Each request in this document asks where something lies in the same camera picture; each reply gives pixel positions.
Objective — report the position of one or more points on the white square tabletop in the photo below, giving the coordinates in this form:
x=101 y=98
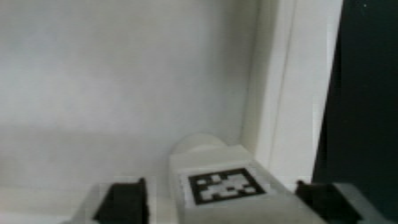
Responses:
x=133 y=71

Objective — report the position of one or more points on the white table leg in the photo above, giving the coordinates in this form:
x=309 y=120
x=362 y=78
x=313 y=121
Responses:
x=224 y=189

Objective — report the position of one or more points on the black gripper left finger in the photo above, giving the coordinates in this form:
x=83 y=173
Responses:
x=114 y=204

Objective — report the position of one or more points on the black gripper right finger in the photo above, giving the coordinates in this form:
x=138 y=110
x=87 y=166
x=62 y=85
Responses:
x=339 y=203

